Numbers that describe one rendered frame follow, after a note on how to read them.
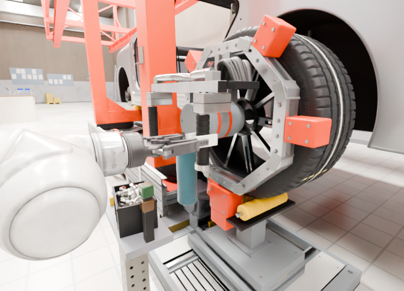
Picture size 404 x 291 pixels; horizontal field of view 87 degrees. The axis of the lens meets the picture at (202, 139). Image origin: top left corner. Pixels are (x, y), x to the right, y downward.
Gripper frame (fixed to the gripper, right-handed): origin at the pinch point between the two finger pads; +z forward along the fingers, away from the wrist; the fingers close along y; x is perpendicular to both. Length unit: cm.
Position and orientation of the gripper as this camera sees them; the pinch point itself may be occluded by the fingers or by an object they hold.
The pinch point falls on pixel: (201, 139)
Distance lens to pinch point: 56.6
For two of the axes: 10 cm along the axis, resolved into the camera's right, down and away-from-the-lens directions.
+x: 0.0, -9.7, -2.3
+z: 8.2, -1.3, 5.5
